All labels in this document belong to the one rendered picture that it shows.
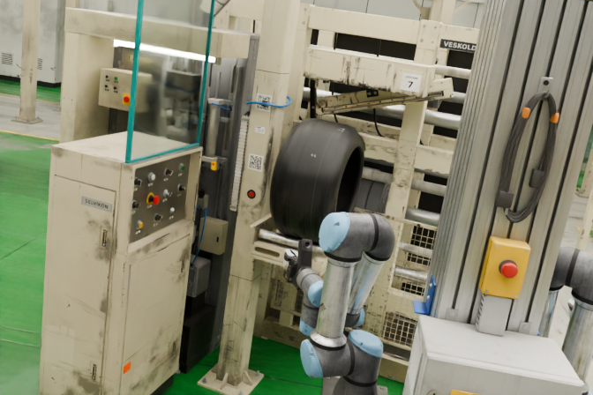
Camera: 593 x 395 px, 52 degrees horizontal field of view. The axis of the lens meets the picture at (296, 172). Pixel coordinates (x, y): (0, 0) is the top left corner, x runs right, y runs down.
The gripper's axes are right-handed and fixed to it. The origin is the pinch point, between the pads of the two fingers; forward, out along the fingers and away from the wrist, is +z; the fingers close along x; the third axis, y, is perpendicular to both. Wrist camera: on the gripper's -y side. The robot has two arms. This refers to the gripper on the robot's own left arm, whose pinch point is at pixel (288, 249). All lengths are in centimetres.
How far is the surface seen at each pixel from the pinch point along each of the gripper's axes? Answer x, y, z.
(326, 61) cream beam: 27, -71, 78
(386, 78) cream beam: 51, -71, 58
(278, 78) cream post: 2, -57, 67
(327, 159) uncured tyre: 21, -31, 34
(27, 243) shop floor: -86, 119, 268
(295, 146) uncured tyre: 10, -32, 45
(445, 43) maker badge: 83, -96, 69
